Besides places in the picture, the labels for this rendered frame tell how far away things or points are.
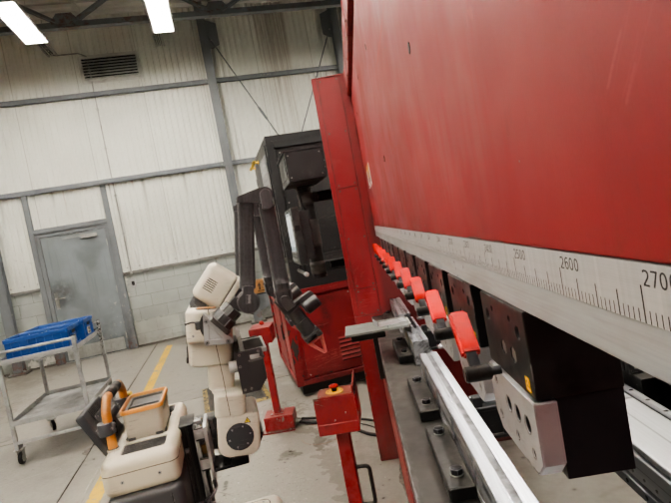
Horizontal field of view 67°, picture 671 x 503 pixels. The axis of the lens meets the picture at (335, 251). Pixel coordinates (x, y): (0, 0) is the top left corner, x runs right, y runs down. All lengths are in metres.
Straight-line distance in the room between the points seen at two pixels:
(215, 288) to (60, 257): 7.60
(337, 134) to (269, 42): 6.98
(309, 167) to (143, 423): 1.79
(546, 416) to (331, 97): 2.67
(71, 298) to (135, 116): 3.24
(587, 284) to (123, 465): 1.75
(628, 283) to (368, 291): 2.72
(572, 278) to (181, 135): 9.11
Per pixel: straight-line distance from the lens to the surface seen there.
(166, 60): 9.73
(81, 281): 9.40
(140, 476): 1.95
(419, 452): 1.32
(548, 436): 0.53
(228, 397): 2.02
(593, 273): 0.35
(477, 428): 1.17
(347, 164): 2.98
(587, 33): 0.32
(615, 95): 0.30
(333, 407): 2.01
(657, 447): 1.05
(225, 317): 1.81
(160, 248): 9.21
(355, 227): 2.96
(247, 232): 1.81
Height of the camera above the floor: 1.45
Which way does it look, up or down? 3 degrees down
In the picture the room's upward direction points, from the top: 10 degrees counter-clockwise
